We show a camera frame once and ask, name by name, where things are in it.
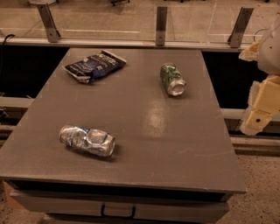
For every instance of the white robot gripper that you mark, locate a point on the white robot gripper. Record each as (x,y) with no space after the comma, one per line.
(270,53)

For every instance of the green soda can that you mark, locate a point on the green soda can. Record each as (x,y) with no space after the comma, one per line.
(172,79)

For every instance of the crushed silver blue can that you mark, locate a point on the crushed silver blue can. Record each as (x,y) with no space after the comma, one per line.
(94,141)

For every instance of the dark blue chip bag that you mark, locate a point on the dark blue chip bag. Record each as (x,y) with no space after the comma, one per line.
(95,67)

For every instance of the grey table drawer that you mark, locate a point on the grey table drawer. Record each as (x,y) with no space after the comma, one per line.
(90,207)

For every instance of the right metal railing bracket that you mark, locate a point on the right metal railing bracket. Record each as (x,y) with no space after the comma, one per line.
(241,23)

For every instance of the metal railing bracket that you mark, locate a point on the metal railing bracket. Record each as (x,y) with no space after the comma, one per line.
(161,25)
(44,11)
(241,23)

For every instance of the middle metal railing bracket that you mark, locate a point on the middle metal railing bracket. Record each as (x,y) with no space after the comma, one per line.
(161,25)

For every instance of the black drawer handle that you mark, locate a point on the black drawer handle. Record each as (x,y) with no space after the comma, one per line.
(115,210)

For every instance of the left metal railing bracket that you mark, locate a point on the left metal railing bracket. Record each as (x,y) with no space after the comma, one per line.
(44,11)

